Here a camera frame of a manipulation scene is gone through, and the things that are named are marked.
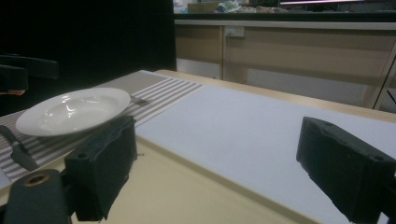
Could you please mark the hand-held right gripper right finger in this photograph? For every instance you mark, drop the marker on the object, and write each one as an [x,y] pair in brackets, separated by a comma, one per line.
[345,174]

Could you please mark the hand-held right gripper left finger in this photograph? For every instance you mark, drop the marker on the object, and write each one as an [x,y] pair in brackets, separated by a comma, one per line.
[99,168]

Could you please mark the white deep plate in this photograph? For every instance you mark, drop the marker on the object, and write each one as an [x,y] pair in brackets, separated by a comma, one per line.
[74,112]

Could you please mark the beige plastic tray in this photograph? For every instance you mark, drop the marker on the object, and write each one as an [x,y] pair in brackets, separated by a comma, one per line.
[174,193]

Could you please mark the silver fork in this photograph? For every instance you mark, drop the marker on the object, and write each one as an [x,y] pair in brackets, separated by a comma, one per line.
[140,100]

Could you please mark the black curtain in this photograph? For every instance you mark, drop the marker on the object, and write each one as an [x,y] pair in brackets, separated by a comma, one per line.
[93,37]

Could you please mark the black tripod stand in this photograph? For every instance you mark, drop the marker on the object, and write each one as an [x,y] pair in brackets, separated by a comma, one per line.
[384,88]

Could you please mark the grey striped placemat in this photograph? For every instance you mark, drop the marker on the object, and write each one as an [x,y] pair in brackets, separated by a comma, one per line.
[162,90]

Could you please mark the light wooden desk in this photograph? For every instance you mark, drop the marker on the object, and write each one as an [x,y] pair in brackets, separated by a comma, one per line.
[280,53]

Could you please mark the monitor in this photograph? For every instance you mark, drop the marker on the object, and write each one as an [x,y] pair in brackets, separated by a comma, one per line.
[327,2]

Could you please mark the cardboard box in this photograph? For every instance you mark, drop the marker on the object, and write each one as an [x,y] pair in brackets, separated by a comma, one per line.
[202,7]

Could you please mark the white power socket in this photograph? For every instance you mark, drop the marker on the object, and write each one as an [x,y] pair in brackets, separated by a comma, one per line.
[235,31]

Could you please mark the crumpled plastic bag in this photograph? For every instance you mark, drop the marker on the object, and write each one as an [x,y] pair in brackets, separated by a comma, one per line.
[229,6]

